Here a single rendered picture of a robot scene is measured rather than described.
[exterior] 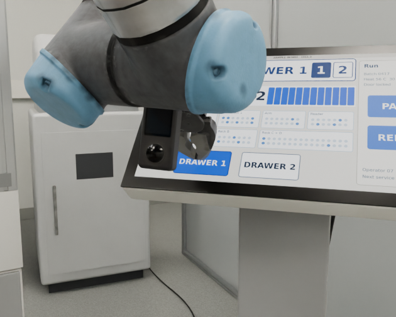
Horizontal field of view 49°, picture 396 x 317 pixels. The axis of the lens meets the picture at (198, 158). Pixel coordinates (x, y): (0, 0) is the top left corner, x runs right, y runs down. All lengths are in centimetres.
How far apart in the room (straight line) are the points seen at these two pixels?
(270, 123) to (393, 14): 89
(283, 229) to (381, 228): 84
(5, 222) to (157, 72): 59
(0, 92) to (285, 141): 49
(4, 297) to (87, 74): 59
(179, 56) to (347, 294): 155
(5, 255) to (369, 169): 63
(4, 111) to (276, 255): 54
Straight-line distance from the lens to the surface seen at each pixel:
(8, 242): 87
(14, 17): 405
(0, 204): 85
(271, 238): 80
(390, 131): 73
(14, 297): 91
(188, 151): 67
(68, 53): 41
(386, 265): 162
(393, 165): 70
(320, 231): 79
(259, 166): 70
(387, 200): 67
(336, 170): 69
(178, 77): 32
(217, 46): 30
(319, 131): 73
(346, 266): 176
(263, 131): 73
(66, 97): 39
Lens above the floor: 112
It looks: 9 degrees down
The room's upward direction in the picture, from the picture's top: straight up
